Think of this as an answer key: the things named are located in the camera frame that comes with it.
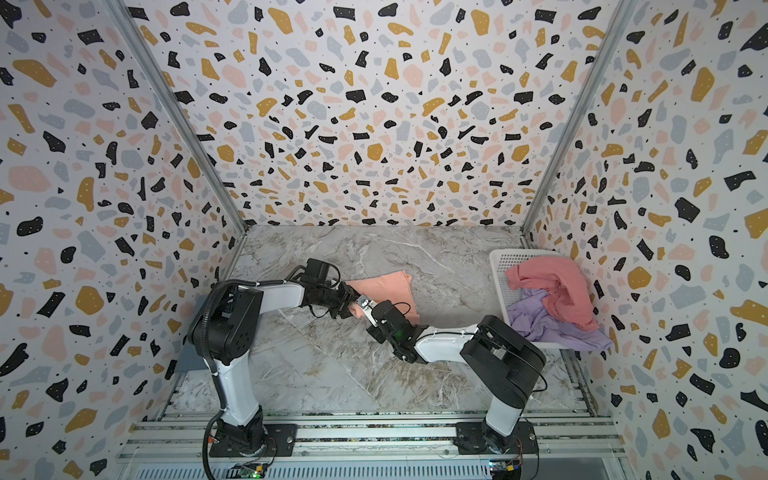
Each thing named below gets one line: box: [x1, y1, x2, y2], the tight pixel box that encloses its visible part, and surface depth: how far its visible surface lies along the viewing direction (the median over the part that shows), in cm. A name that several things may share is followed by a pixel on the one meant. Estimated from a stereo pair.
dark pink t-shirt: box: [506, 256, 600, 331], surface depth 85 cm
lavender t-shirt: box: [507, 288, 614, 351], surface depth 90 cm
